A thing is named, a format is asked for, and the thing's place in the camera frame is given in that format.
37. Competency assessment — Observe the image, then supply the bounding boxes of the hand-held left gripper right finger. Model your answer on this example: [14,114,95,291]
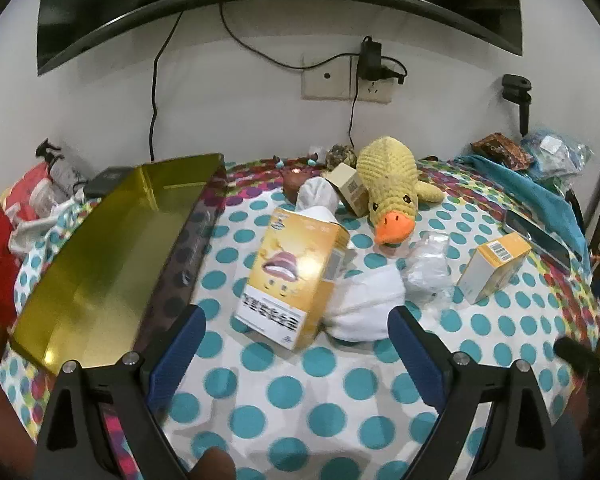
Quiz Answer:
[387,305,571,480]

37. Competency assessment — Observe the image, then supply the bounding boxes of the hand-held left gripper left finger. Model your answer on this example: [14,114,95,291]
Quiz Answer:
[32,305,208,480]

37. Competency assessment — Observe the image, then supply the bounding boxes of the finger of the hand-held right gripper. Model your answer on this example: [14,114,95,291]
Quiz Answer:
[554,337,600,373]

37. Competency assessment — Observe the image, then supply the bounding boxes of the clear plastic bag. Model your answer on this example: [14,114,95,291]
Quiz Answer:
[400,232,456,306]

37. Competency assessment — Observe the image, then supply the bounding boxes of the white sock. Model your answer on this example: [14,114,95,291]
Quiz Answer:
[320,265,406,345]

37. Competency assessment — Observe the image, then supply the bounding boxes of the small yellow box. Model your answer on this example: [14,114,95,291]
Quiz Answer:
[455,232,533,306]

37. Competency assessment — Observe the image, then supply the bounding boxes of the black rectangular case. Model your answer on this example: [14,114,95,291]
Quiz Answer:
[500,207,583,273]

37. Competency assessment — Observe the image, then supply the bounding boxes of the open gold box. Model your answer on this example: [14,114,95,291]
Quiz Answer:
[7,152,228,378]

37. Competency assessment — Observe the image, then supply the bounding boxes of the polka dot tablecloth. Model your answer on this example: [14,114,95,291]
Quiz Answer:
[0,157,600,480]

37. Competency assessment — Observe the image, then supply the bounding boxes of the large yellow carton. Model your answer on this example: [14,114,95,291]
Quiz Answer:
[233,207,351,352]

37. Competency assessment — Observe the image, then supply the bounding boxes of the teal cloth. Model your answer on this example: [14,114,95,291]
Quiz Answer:
[455,154,593,273]

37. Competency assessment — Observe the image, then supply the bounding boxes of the small brown cardboard box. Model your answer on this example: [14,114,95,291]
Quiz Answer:
[322,162,370,218]

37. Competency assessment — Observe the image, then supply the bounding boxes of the yellow knitted duck plush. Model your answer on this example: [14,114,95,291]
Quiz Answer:
[356,136,446,247]

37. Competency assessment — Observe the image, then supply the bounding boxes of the small black box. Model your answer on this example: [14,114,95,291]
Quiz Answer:
[82,166,131,198]

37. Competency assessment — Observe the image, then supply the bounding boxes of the clear bag of blue packets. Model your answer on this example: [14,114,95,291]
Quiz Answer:
[520,127,593,196]

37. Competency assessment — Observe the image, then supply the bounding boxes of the white plastic bag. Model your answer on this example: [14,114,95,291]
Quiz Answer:
[10,162,88,255]

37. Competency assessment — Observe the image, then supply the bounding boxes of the dark brown round object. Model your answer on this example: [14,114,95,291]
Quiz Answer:
[282,170,311,206]

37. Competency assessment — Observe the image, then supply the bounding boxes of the brown snack packet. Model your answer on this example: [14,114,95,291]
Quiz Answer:
[470,132,535,170]

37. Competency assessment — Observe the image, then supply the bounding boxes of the black power adapter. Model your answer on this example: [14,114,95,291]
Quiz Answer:
[360,36,383,81]

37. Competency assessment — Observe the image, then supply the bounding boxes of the black wall clamp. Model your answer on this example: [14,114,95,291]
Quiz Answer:
[501,74,535,135]

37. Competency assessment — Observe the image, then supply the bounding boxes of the white wall socket plate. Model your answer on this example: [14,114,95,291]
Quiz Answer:
[350,55,396,103]
[301,52,353,101]

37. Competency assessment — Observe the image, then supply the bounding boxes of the thick black cable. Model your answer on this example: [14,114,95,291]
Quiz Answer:
[149,10,183,163]

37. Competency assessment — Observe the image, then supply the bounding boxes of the thin black television cable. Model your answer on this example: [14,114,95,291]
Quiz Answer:
[219,2,408,86]

